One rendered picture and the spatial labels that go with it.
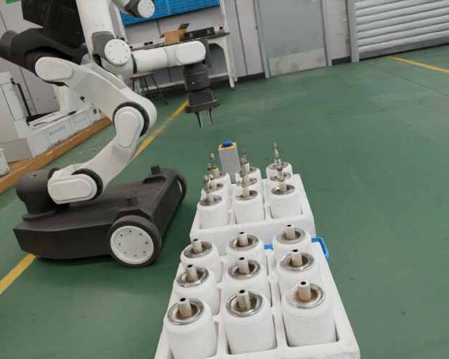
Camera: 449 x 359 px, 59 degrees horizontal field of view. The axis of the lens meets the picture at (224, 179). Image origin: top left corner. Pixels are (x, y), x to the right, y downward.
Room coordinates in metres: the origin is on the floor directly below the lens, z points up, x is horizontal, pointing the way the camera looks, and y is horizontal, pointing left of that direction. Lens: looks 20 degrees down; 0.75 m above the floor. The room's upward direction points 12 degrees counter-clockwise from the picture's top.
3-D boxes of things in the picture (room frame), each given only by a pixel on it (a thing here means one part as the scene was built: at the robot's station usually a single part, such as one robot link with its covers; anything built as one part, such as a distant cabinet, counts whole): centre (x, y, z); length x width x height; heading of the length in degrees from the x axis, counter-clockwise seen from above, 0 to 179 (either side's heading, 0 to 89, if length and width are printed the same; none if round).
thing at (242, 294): (0.64, 0.01, 0.26); 0.02 x 0.02 x 0.03
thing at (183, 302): (0.66, 0.13, 0.26); 0.02 x 0.02 x 0.03
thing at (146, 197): (1.62, 0.57, 0.19); 0.64 x 0.52 x 0.33; 80
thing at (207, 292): (0.77, 0.11, 0.16); 0.10 x 0.10 x 0.18
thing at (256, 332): (0.64, 0.01, 0.16); 0.10 x 0.10 x 0.18
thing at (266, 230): (1.29, -0.07, 0.09); 0.39 x 0.39 x 0.18; 82
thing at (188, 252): (0.89, 0.10, 0.25); 0.08 x 0.08 x 0.01
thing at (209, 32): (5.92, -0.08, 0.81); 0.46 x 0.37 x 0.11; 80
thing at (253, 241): (0.88, -0.02, 0.25); 0.08 x 0.08 x 0.01
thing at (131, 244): (1.32, 0.37, 0.10); 0.20 x 0.05 x 0.20; 80
